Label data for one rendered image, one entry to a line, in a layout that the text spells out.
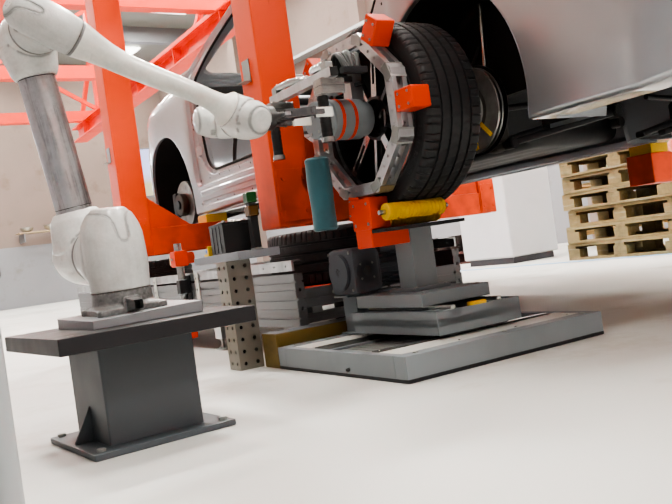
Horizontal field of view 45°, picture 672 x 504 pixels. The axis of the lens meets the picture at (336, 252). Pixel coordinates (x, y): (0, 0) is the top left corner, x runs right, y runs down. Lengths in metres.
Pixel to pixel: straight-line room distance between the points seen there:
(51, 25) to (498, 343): 1.55
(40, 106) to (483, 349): 1.45
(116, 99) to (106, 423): 3.16
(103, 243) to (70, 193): 0.26
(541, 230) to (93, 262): 7.05
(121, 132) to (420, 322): 2.76
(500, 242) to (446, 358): 6.21
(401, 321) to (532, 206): 6.08
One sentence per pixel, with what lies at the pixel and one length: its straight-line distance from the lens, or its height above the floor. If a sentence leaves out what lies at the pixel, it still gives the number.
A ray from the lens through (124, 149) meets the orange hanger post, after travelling 4.93.
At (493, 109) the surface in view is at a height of 0.83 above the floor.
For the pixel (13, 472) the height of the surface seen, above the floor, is 0.26.
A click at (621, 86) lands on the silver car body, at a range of 2.50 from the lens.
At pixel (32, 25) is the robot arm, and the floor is 1.07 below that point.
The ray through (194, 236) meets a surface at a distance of 5.00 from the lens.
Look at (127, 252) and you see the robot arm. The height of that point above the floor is 0.48.
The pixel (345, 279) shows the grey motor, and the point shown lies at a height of 0.29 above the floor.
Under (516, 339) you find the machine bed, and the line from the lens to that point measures 2.60.
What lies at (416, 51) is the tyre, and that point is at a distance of 2.70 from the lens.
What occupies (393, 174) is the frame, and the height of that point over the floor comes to 0.63.
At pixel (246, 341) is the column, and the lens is 3.13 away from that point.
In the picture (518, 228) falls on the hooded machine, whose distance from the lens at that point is 8.57.
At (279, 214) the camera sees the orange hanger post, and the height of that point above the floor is 0.57.
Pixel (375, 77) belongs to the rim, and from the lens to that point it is 2.89.
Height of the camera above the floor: 0.41
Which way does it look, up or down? level
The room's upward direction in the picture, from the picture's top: 8 degrees counter-clockwise
